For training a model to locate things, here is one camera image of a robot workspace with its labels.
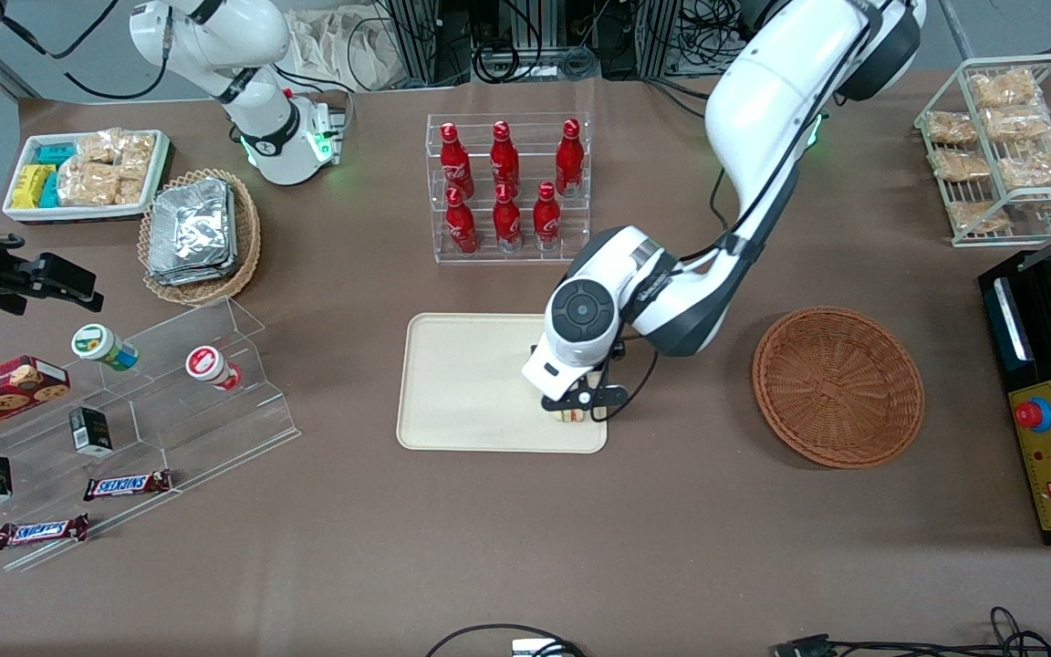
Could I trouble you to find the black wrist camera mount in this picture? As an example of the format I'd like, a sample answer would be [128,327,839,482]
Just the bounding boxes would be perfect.
[540,363,630,423]

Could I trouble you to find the clear acrylic tiered stand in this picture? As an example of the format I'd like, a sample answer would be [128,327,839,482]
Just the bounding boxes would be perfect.
[0,296,301,573]

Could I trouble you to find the black cable bundle with plug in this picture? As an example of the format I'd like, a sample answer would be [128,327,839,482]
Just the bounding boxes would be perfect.
[770,606,1051,657]

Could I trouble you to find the Snickers chocolate bar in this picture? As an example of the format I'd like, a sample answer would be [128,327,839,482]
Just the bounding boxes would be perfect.
[82,469,173,503]
[0,513,91,551]

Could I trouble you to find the white cloth bag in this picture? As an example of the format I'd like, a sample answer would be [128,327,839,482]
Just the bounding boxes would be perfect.
[286,7,401,93]

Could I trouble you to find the black cable loop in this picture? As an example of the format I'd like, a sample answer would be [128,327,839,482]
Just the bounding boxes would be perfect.
[423,622,588,657]

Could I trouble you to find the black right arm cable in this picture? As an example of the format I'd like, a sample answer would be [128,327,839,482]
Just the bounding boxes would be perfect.
[0,0,172,101]

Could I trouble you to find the aluminium frame rack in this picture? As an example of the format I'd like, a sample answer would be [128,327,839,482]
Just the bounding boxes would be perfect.
[380,0,473,89]

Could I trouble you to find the silver foil pouch stack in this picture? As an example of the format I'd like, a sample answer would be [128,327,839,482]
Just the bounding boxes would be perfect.
[148,177,237,287]

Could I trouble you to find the clear acrylic bottle rack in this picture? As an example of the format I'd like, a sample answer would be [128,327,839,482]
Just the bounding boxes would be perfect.
[425,111,593,266]

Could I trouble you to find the black control box yellow panel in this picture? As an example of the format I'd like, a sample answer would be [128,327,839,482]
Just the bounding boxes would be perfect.
[978,251,1051,548]

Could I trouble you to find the red lid snack cup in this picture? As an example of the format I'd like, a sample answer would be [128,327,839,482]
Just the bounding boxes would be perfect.
[184,344,245,392]

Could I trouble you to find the white rectangular snack bin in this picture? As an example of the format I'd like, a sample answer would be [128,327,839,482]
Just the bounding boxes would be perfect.
[2,130,172,225]

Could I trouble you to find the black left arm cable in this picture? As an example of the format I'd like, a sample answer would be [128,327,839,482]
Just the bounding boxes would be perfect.
[603,164,818,425]

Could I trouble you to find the green lid snack cup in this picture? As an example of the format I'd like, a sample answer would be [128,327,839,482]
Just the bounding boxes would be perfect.
[70,323,140,373]

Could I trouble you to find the tan oval wicker basket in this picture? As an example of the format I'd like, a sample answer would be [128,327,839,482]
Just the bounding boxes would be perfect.
[137,168,263,307]

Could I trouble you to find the brown round wicker basket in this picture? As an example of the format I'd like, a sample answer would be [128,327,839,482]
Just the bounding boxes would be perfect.
[752,306,926,470]

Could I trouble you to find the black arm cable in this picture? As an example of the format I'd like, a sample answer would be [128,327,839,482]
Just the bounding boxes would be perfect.
[0,0,172,101]
[603,164,818,425]

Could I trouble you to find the clear bag fried snacks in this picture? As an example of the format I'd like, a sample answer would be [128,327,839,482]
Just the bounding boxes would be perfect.
[999,136,1051,190]
[981,106,1051,143]
[947,200,1011,235]
[967,68,1041,110]
[924,110,979,146]
[929,148,993,183]

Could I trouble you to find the cream plastic serving tray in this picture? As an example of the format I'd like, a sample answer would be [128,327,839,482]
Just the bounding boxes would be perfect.
[396,313,609,454]

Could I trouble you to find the tangled black cables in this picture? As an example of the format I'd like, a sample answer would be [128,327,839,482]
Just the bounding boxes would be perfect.
[471,0,764,85]

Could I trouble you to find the red cola bottle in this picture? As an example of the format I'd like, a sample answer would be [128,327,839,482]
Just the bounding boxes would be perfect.
[555,118,585,198]
[492,182,524,253]
[444,186,480,256]
[490,120,521,193]
[532,180,562,251]
[439,121,475,198]

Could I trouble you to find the yellow snack packet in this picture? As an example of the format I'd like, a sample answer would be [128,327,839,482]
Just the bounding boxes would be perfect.
[12,164,55,210]

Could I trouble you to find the white wire rack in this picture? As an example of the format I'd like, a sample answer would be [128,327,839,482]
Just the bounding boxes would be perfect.
[913,52,1051,248]

